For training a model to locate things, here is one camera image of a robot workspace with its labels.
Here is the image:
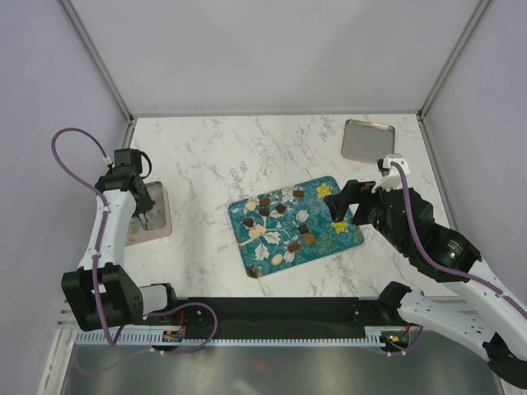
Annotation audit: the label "dark ridged square chocolate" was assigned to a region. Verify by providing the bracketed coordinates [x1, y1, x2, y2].
[298, 224, 309, 235]

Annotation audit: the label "teal floral tray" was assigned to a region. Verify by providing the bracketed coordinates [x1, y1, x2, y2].
[228, 175, 365, 277]

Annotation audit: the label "aluminium frame post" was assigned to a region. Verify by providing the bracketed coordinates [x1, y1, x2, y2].
[57, 0, 134, 125]
[417, 0, 493, 121]

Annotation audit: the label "left aluminium frame post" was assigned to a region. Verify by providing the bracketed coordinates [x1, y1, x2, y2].
[57, 0, 134, 125]

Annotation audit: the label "metal box lid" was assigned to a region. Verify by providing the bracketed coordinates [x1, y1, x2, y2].
[341, 119, 395, 163]

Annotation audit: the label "right aluminium frame post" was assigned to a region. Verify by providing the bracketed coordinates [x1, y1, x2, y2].
[417, 0, 493, 121]

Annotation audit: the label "white oval chocolate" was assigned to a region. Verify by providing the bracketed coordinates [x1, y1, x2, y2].
[272, 254, 283, 265]

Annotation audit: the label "brown rectangular chocolate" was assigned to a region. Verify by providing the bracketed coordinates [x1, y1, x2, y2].
[287, 243, 301, 253]

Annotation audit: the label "pink chocolate box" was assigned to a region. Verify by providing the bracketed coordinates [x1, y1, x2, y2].
[126, 181, 172, 246]

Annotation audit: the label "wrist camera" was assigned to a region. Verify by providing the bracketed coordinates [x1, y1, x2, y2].
[107, 148, 152, 179]
[372, 154, 410, 193]

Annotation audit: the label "white leaf chocolate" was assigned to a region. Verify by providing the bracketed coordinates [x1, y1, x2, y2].
[245, 200, 258, 211]

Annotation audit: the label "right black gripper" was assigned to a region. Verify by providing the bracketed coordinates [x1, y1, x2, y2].
[323, 176, 408, 253]

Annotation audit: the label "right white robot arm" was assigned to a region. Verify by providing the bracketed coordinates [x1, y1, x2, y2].
[324, 180, 526, 389]

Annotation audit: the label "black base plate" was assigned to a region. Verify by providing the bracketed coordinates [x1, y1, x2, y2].
[187, 297, 406, 339]

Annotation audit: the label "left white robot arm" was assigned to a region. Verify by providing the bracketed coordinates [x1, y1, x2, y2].
[61, 165, 180, 332]

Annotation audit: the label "dark swirl chocolate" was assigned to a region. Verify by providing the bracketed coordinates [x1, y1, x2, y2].
[246, 266, 262, 278]

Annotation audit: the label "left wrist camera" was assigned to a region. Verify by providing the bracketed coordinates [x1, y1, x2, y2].
[107, 148, 152, 179]

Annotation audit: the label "white cable duct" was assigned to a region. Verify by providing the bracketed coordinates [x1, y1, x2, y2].
[74, 327, 413, 346]

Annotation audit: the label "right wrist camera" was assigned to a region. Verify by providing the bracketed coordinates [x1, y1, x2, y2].
[372, 154, 410, 193]

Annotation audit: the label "metal tongs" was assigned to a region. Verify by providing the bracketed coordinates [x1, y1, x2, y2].
[138, 214, 149, 230]

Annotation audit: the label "dark round chocolate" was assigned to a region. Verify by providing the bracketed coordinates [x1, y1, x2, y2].
[243, 218, 254, 228]

